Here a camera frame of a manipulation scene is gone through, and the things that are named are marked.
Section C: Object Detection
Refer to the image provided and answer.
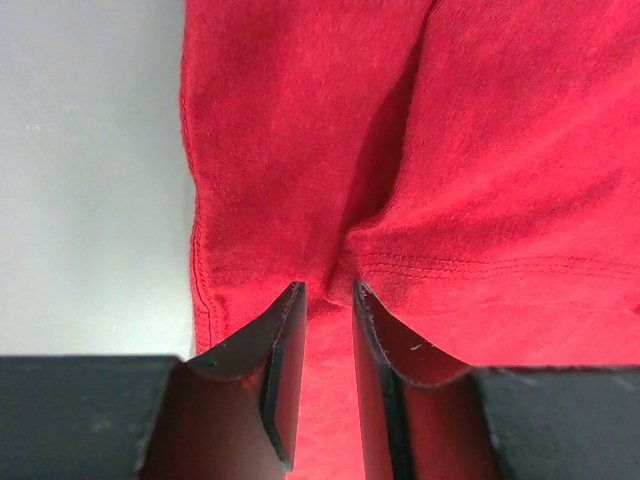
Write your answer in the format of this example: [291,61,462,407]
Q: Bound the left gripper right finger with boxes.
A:
[353,282,639,480]

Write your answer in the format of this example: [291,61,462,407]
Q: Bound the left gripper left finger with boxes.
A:
[1,282,307,479]

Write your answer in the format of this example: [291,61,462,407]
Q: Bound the red t-shirt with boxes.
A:
[180,1,639,479]

